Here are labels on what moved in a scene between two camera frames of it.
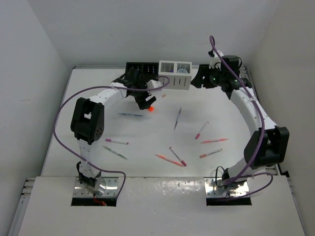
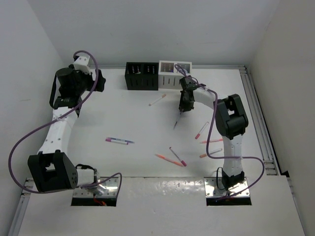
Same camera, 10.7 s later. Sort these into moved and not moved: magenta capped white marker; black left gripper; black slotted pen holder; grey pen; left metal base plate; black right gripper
Moved: black left gripper; black right gripper
Not moved: grey pen; black slotted pen holder; left metal base plate; magenta capped white marker
